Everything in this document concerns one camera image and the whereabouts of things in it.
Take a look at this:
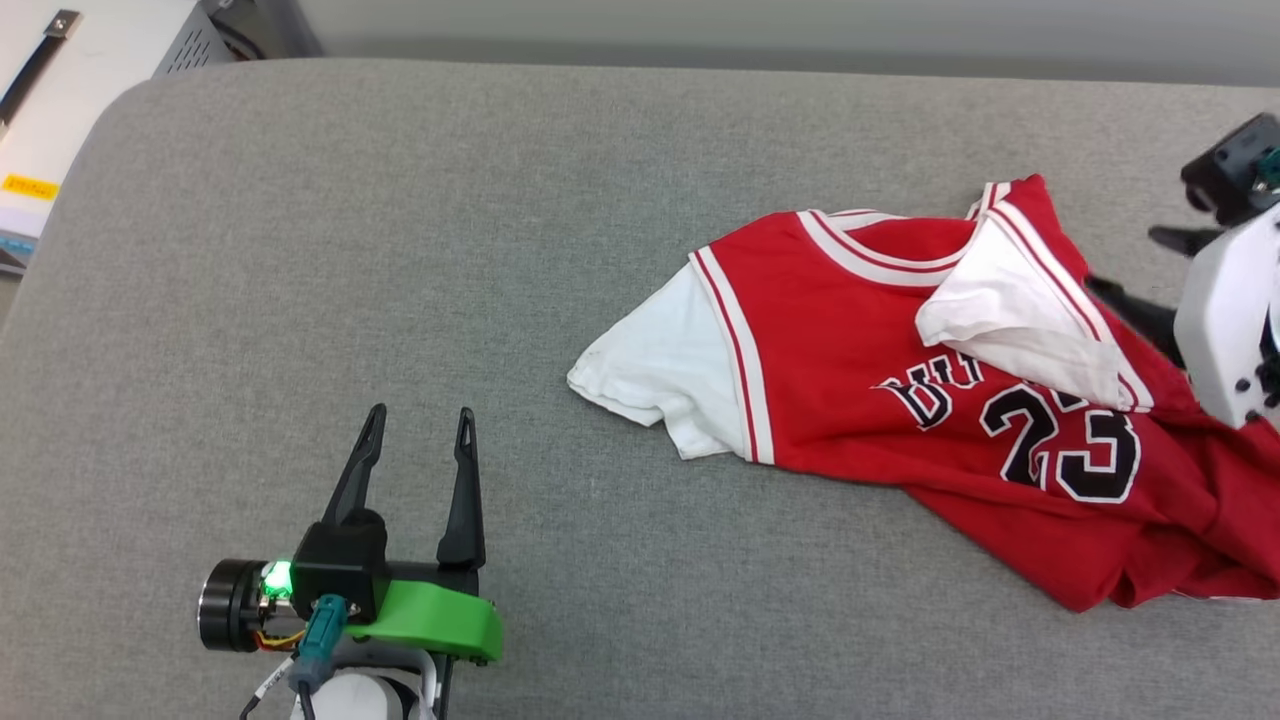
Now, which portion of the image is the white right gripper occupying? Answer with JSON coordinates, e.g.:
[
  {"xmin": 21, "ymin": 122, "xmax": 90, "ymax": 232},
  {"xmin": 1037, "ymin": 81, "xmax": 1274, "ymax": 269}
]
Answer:
[{"xmin": 1085, "ymin": 205, "xmax": 1280, "ymax": 429}]

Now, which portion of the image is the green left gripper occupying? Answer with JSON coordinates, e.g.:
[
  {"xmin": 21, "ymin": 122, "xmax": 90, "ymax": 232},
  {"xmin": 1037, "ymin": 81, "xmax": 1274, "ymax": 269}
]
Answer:
[{"xmin": 197, "ymin": 403, "xmax": 504, "ymax": 666}]

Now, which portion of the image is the red and white basketball jersey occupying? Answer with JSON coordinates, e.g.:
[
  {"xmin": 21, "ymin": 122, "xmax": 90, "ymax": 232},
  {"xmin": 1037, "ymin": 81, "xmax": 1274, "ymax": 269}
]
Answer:
[{"xmin": 567, "ymin": 175, "xmax": 1280, "ymax": 613}]

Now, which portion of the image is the white partition panel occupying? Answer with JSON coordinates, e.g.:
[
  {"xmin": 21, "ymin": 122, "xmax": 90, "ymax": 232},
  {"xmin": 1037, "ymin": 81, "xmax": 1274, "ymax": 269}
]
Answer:
[{"xmin": 300, "ymin": 0, "xmax": 1280, "ymax": 86}]

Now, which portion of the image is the white equipment box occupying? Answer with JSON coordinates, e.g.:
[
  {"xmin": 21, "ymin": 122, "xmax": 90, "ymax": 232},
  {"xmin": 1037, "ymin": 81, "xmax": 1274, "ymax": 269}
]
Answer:
[{"xmin": 0, "ymin": 0, "xmax": 263, "ymax": 276}]

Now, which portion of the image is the left arm cable teal connector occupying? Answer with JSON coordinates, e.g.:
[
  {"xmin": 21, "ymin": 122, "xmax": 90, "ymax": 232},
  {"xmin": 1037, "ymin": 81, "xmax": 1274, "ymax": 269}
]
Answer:
[{"xmin": 238, "ymin": 595, "xmax": 349, "ymax": 720}]

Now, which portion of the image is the grey metal partition post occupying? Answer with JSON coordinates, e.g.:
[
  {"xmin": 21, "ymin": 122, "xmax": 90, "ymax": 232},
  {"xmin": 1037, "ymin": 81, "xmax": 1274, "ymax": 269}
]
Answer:
[{"xmin": 255, "ymin": 0, "xmax": 323, "ymax": 58}]

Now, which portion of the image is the black strap handle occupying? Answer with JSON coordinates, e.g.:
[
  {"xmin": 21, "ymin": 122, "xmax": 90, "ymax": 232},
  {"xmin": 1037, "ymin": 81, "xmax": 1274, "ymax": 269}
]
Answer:
[{"xmin": 0, "ymin": 10, "xmax": 81, "ymax": 126}]

